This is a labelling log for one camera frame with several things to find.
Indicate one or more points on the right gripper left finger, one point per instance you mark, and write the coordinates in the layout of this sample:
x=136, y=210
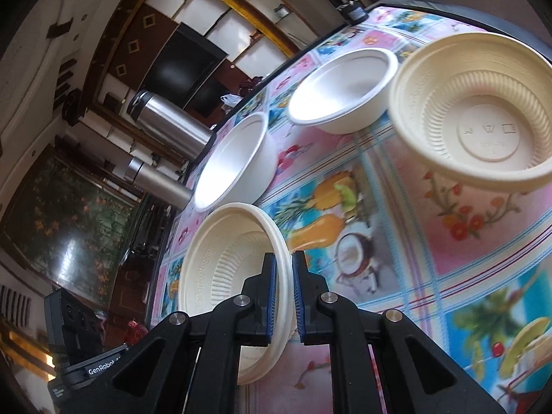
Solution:
x=190, y=364

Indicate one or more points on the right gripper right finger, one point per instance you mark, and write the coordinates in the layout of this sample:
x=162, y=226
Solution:
x=381, y=363

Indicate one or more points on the cream ribbed plastic bowl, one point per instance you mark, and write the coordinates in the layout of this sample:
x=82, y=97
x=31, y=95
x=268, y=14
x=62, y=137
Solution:
x=476, y=107
x=229, y=247

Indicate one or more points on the white foam bowl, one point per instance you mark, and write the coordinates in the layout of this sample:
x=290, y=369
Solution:
x=346, y=94
x=241, y=167

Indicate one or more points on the framed flower painting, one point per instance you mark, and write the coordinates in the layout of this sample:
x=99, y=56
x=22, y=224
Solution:
x=67, y=228

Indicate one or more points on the slim steel thermos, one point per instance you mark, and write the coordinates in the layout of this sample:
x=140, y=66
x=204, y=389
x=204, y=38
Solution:
x=157, y=184

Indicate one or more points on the large steel thermos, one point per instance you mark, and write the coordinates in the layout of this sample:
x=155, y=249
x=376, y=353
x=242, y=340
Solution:
x=170, y=125

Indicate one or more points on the black flat television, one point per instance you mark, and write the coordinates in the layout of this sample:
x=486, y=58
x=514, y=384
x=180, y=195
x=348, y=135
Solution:
x=182, y=72

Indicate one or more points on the black table clamp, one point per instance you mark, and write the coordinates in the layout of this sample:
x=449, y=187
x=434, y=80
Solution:
x=353, y=12

